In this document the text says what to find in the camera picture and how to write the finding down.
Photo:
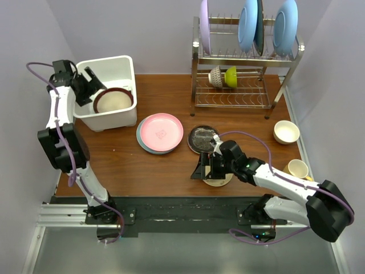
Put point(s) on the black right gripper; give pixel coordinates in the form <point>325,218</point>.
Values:
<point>204,160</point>

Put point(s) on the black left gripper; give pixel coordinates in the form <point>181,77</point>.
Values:
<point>93,87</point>

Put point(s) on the red rimmed cream plate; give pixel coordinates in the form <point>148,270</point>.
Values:
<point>112,99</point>

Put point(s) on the pink plate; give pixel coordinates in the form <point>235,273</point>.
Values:
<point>162,132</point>

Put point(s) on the blue and cream plate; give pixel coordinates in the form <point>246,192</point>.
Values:
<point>141,143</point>

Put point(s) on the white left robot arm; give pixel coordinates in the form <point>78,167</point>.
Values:
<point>63,144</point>

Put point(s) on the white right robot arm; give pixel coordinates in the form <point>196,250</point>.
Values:
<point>319,206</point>

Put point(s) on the white plastic bin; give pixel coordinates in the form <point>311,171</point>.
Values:
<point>112,72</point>

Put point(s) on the cream floral small plate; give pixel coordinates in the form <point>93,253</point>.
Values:
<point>219,182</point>

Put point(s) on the black glossy plate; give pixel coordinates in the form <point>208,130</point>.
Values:
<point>199,138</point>

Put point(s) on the cream bowl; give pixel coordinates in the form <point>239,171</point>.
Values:
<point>286,132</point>

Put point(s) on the yellow mug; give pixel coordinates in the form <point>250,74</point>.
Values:
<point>298,168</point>

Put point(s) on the patterned ceramic bowl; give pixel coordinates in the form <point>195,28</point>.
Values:
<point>214,77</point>

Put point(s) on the metal dish rack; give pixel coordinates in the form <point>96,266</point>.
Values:
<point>261,79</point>

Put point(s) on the green bowl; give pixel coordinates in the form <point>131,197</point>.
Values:
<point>230,77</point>

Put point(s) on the lilac plate in rack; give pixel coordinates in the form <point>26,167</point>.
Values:
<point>205,26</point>

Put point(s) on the dark teal plate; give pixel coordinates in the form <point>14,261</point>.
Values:
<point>259,31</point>

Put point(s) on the light blue plate left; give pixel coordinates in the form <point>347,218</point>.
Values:
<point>247,25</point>

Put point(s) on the light blue plate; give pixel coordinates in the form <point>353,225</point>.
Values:
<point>285,28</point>
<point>247,25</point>

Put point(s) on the light blue plate right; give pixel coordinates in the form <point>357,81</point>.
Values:
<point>285,28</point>

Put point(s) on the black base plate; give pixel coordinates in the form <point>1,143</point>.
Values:
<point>186,214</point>

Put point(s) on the aluminium rail frame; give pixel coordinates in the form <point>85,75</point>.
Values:
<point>62,241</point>

